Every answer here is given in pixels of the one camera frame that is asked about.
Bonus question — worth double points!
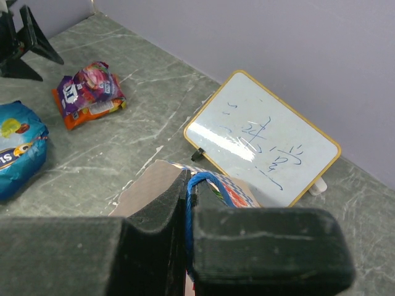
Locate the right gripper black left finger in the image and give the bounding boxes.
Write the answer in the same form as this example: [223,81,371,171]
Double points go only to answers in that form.
[1,171,188,295]

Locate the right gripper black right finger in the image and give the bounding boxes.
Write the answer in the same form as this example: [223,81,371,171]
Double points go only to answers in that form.
[188,198,355,295]

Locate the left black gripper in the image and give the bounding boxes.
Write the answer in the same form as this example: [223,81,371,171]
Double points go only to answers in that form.
[1,1,64,81]

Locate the blue checkered paper bag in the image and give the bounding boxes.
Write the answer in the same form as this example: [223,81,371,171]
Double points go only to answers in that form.
[107,159,263,296]

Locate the purple snack packet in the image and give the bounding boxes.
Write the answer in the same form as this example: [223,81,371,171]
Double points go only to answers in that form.
[56,61,125,117]

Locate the blue candy packet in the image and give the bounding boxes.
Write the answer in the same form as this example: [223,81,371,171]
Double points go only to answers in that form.
[1,101,49,200]

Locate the orange snack packet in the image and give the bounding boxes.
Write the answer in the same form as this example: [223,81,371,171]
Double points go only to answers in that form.
[52,76,127,131]

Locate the small whiteboard on stand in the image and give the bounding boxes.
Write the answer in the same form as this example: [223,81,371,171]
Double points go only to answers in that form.
[184,70,341,207]

